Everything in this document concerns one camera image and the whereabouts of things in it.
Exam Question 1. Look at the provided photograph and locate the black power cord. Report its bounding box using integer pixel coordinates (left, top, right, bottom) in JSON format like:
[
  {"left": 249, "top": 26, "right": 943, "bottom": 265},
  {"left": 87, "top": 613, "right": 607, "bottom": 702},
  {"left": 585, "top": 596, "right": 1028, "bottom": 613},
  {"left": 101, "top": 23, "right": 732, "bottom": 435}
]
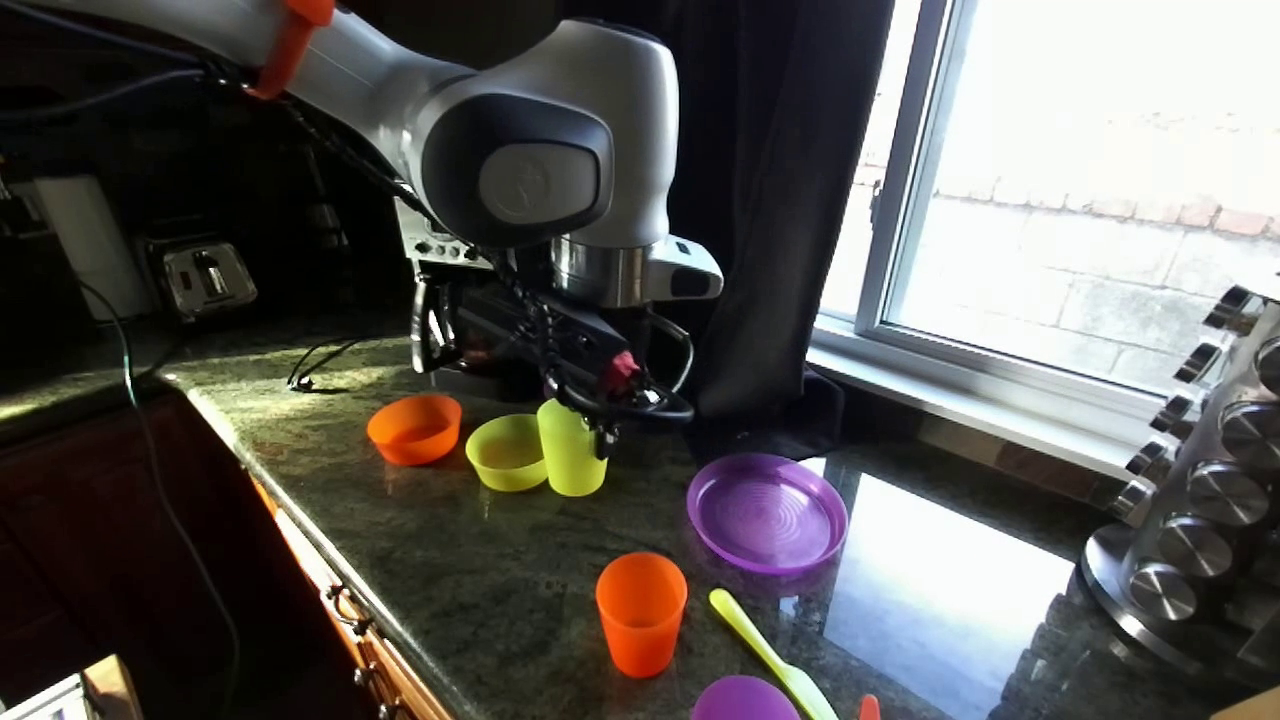
[{"left": 285, "top": 333, "right": 370, "bottom": 395}]

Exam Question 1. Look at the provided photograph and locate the silver black coffee maker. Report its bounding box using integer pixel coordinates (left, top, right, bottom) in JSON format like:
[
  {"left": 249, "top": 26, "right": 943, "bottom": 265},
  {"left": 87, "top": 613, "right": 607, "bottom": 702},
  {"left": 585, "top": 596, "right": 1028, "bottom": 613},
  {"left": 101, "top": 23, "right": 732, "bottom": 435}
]
[{"left": 392, "top": 197, "right": 538, "bottom": 385}]

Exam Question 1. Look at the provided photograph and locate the orange plastic bowl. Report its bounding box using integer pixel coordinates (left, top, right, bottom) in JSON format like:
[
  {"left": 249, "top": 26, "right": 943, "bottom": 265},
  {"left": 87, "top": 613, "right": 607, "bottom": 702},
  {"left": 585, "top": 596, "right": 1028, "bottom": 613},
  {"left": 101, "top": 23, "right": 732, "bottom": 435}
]
[{"left": 366, "top": 386, "right": 467, "bottom": 470}]

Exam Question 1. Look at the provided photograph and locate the black curtain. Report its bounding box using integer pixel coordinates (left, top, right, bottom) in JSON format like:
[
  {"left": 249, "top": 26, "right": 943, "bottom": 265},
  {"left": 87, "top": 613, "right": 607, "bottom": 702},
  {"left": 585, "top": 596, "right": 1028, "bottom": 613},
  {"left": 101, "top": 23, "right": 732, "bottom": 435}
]
[{"left": 557, "top": 0, "right": 895, "bottom": 463}]

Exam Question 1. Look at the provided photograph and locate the grey window frame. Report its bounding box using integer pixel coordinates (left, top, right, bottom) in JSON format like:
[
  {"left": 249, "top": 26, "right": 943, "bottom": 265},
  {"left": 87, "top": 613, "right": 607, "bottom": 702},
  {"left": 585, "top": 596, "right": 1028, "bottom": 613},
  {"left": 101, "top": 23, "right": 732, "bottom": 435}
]
[{"left": 805, "top": 0, "right": 1280, "bottom": 483}]

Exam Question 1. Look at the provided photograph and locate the metal wall outlet plate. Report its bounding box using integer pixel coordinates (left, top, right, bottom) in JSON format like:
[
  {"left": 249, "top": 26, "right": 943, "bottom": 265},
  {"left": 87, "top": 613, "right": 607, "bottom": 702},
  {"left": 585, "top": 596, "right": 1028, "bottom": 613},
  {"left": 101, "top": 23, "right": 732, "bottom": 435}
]
[{"left": 156, "top": 234, "right": 261, "bottom": 323}]

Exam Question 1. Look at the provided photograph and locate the purple plastic plate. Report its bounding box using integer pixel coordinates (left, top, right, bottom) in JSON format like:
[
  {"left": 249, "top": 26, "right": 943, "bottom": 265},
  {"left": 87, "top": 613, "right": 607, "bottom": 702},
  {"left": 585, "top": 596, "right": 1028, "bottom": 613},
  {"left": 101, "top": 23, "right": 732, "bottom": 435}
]
[{"left": 683, "top": 448, "right": 853, "bottom": 580}]

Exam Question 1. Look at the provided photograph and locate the green plastic cup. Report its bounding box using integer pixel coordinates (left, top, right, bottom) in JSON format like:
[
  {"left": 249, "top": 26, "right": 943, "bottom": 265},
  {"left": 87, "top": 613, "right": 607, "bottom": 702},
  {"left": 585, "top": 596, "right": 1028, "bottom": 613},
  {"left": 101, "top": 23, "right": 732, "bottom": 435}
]
[{"left": 534, "top": 395, "right": 614, "bottom": 501}]

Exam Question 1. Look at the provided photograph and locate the metal spice rack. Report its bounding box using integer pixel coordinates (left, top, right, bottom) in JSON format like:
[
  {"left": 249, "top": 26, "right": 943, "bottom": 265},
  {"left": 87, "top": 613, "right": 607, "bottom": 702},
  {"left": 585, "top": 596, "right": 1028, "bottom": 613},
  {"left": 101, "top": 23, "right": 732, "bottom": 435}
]
[{"left": 1075, "top": 271, "right": 1280, "bottom": 694}]

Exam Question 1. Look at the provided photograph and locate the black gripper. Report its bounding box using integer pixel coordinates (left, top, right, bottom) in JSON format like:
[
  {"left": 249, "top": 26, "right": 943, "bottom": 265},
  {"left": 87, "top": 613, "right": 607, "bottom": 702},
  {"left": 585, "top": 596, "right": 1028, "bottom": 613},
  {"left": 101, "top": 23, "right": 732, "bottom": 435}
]
[{"left": 453, "top": 275, "right": 655, "bottom": 463}]

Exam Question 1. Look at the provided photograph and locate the cardboard box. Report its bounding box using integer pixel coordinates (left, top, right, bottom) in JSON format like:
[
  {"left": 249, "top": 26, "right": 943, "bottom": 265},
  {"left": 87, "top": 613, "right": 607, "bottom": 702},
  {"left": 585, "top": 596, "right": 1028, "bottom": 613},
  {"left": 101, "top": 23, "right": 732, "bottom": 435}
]
[{"left": 0, "top": 647, "right": 150, "bottom": 720}]

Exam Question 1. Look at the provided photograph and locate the green plastic bowl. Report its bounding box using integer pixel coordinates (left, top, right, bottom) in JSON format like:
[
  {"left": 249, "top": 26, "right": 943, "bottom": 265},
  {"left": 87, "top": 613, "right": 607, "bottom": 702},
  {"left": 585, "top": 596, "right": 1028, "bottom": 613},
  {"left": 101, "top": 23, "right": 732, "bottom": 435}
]
[{"left": 461, "top": 407, "right": 553, "bottom": 494}]

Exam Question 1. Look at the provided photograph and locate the green plastic knife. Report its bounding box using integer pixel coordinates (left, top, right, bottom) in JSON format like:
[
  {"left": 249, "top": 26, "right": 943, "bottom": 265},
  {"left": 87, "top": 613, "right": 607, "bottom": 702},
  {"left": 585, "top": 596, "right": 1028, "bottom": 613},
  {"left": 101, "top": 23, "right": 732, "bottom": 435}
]
[{"left": 704, "top": 585, "right": 839, "bottom": 720}]

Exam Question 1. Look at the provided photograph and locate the wooden cabinet front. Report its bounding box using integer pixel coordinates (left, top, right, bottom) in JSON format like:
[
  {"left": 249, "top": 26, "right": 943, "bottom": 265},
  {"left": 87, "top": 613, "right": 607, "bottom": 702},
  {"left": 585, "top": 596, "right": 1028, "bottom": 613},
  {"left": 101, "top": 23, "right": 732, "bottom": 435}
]
[{"left": 245, "top": 463, "right": 455, "bottom": 720}]

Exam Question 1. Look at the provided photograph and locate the thin green cable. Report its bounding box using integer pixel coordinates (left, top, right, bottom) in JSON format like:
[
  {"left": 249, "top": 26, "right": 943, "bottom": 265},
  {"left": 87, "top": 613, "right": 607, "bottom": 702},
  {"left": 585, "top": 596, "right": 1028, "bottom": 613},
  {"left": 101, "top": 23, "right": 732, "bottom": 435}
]
[{"left": 72, "top": 271, "right": 249, "bottom": 682}]

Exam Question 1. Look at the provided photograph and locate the white paper towel roll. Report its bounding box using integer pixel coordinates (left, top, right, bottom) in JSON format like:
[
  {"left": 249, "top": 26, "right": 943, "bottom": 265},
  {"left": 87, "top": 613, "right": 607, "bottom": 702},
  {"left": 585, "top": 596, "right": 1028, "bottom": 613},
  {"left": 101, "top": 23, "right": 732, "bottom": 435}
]
[{"left": 27, "top": 171, "right": 156, "bottom": 323}]

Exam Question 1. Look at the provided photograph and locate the orange plastic cup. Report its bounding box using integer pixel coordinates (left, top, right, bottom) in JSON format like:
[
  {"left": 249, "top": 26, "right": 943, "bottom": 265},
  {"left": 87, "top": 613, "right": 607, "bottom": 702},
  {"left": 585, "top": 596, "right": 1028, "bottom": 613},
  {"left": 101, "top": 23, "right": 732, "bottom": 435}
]
[{"left": 592, "top": 549, "right": 693, "bottom": 682}]

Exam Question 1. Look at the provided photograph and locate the purple plastic cup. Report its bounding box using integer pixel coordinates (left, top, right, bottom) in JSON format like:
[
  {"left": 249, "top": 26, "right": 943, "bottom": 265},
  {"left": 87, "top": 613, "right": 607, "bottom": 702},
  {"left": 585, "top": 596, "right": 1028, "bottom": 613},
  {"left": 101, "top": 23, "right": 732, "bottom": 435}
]
[{"left": 688, "top": 673, "right": 805, "bottom": 720}]

